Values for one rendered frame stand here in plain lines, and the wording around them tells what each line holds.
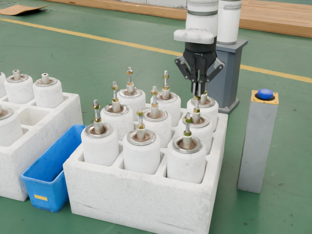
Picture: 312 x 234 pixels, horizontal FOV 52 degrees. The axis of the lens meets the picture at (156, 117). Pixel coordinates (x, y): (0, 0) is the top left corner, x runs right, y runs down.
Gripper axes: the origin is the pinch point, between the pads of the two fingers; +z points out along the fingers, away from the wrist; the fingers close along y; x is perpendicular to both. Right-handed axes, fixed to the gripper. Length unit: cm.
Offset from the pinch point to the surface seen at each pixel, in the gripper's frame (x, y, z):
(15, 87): 0, 65, 11
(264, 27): -199, 3, 32
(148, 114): 1.7, 13.5, 9.8
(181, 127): 3.7, 2.8, 10.5
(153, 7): -216, 108, 27
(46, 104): -1, 54, 16
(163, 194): 19.9, 1.7, 20.3
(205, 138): 2.7, -3.8, 12.9
